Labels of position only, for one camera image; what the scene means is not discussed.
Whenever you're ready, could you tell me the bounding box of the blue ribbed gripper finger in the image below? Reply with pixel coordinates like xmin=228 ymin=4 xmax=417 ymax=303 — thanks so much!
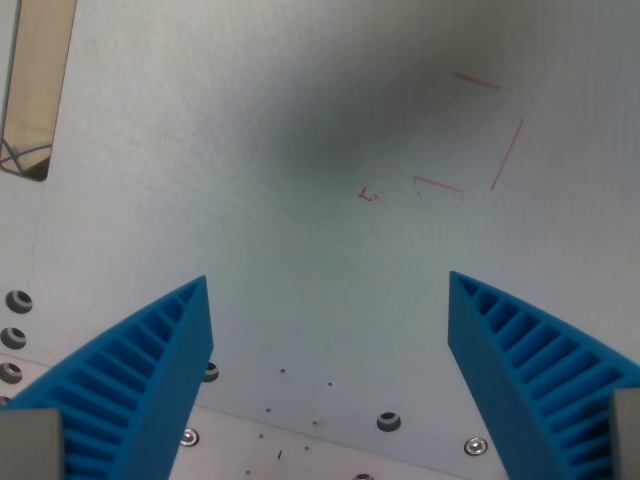
xmin=0 ymin=274 xmax=215 ymax=480
xmin=447 ymin=271 xmax=640 ymax=480

